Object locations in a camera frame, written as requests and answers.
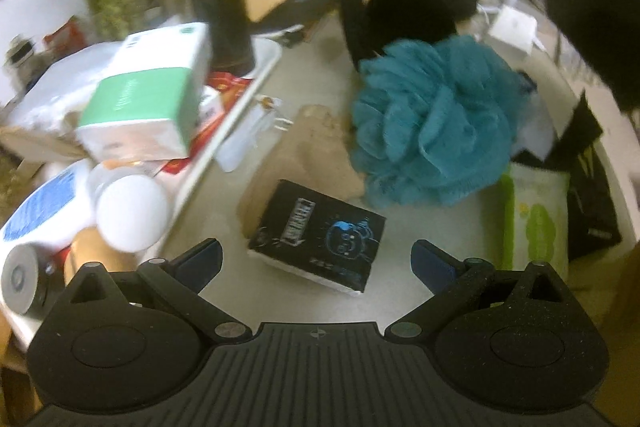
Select green wipes packet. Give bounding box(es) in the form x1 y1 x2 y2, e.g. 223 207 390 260
499 162 570 281

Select blue white knit glove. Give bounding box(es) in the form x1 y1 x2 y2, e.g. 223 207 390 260
511 72 556 161

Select black neon green gloves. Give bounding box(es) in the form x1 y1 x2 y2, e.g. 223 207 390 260
515 96 622 261

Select teal mesh bath loofah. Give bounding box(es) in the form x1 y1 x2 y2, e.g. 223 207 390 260
350 36 527 208

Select brown drawstring pouch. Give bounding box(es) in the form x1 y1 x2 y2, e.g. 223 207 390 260
236 105 364 239

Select white round jar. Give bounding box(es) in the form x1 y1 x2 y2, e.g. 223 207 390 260
88 165 172 254

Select white power bank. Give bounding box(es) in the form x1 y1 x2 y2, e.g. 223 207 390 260
484 5 537 58

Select white serving tray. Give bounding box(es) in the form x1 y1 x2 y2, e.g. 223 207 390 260
0 37 284 348

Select white blue lotion bottle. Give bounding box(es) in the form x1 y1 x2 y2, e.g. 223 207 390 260
1 159 96 255

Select small black printed box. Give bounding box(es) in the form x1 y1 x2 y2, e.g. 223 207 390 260
248 180 386 295

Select grey round speaker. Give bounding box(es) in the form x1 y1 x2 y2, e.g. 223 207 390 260
1 244 65 319

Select green white carton box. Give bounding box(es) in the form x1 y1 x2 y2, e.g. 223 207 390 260
75 22 212 161

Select black zip case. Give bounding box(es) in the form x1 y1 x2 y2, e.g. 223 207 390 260
250 0 337 35

